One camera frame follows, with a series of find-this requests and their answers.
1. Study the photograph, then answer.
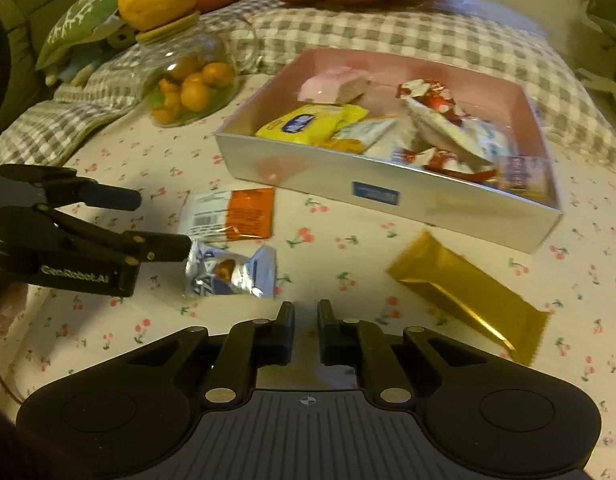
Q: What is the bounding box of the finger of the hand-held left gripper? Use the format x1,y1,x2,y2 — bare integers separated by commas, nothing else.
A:
37,206,193,266
0,164,142,212

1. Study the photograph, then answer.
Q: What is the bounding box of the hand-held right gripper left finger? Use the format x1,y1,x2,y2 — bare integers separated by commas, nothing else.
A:
123,301,296,406

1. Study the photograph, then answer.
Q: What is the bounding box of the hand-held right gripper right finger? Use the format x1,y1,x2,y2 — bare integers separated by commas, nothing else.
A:
317,299,494,403

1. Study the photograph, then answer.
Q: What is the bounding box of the silver and blue snack packet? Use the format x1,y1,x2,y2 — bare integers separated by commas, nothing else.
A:
185,239,278,301

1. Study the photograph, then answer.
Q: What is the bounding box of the pink cardboard box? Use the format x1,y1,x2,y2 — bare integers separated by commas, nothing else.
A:
215,47,566,255

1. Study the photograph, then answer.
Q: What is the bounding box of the yellow snack packet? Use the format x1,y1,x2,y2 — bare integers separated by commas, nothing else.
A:
255,104,369,147

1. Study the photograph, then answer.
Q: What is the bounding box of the white and orange striped packet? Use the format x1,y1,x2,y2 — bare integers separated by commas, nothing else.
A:
320,116,420,157

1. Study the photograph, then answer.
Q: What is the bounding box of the pink snack packet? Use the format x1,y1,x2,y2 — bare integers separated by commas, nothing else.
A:
298,66,375,106

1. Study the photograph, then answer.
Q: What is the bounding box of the white and blue snack packet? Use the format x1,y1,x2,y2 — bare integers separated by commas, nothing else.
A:
405,97,510,167

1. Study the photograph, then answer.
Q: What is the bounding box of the purple and white snack packet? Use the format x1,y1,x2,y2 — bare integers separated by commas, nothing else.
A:
498,155,550,197

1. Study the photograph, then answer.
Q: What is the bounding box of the person's left forearm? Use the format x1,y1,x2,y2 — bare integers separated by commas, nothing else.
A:
0,282,31,347

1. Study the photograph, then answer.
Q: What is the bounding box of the cherry print bed sheet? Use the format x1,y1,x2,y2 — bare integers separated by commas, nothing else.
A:
0,105,616,480

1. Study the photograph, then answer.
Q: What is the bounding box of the white packet with orange panel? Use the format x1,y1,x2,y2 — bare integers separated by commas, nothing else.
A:
178,187,277,242

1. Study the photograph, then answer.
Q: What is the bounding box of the gold foil snack packet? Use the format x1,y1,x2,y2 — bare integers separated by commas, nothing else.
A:
386,230,552,367

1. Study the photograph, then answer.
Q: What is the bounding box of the pile of small oranges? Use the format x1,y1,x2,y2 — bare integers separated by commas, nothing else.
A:
153,57,235,126

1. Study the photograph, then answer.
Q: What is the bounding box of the green patterned pillow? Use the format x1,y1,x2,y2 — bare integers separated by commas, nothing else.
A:
35,0,139,73

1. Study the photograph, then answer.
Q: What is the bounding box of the glass jar with beige lid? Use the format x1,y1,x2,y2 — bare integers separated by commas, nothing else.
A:
135,12,242,129

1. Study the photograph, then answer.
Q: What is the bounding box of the grey checked blanket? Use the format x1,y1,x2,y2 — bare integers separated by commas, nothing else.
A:
0,0,616,181

